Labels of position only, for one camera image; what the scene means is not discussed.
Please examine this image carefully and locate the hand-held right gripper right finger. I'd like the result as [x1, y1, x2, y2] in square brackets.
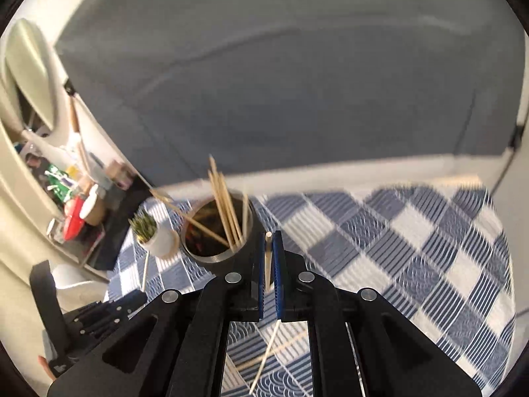
[273, 231, 482, 397]

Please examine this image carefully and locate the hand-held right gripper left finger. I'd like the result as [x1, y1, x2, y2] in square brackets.
[47, 232, 267, 397]

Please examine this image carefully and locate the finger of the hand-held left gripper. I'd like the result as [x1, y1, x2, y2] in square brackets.
[79, 310, 131, 339]
[73, 289, 148, 324]

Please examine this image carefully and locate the black cylindrical utensil holder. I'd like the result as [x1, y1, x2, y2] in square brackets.
[180, 190, 266, 277]

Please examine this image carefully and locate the pile of wooden skewers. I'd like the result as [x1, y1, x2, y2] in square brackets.
[149, 155, 251, 253]

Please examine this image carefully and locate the person's left hand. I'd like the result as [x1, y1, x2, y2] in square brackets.
[38, 356, 56, 381]

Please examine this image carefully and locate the small potted green plant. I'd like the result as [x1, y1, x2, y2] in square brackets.
[129, 210, 176, 257]

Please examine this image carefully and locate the red plastic item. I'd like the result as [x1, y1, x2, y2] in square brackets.
[64, 196, 86, 241]

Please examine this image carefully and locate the beige bowl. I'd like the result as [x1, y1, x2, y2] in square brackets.
[80, 192, 107, 226]

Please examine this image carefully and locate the blue white patterned tablecloth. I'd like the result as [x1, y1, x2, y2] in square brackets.
[105, 186, 517, 397]

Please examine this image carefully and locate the green bottle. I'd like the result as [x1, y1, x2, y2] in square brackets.
[43, 164, 69, 199]

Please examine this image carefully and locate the pink jar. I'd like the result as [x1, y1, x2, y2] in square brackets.
[105, 160, 130, 189]

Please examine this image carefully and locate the grey backdrop cloth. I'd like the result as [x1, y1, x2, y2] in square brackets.
[54, 4, 527, 187]

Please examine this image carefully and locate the white cabinet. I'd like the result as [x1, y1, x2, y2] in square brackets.
[492, 124, 529, 236]

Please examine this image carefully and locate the wooden handled hairbrush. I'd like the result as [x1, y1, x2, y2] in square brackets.
[68, 95, 90, 174]

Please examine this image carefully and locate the oval wall mirror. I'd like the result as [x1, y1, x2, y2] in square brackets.
[4, 19, 62, 133]

